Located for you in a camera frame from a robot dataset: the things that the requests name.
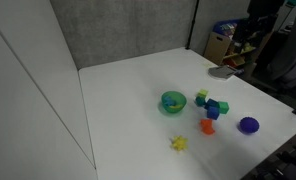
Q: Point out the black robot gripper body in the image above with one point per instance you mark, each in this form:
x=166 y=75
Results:
x=259 y=20

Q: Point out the orange snail toy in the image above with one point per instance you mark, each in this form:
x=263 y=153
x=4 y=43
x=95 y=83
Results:
x=207 y=126

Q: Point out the blue toy storage bin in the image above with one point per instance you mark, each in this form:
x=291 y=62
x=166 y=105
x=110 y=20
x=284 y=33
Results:
x=225 y=28

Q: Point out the teal soft animal toy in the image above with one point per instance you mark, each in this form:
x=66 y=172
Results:
x=200 y=101

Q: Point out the yellow soft toy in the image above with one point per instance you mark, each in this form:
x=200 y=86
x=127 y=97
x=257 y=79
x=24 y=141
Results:
x=176 y=107

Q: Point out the blue soft toy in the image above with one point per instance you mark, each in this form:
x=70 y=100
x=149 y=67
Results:
x=169 y=101

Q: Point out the yellow spiky ball toy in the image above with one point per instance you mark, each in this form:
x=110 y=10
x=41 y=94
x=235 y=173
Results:
x=179 y=143

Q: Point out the grey office chair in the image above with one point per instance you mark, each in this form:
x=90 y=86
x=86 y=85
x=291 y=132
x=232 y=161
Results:
x=289 y=56

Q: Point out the brown cardboard box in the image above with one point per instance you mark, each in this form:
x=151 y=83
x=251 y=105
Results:
x=216 y=47

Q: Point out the grey metal mounting plate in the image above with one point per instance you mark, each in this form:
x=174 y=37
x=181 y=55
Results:
x=223 y=72

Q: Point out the light green soft block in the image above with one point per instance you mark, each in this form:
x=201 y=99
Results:
x=202 y=93

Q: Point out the blue soft block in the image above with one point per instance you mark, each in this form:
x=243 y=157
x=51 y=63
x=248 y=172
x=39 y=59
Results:
x=213 y=111

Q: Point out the purple bumpy ball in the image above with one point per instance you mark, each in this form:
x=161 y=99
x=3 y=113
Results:
x=249 y=125

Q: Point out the green translucent plastic bowl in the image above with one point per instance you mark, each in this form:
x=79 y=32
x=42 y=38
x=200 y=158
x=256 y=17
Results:
x=173 y=104

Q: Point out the black camera stand pole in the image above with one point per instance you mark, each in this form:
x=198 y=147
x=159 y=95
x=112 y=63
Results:
x=192 y=25

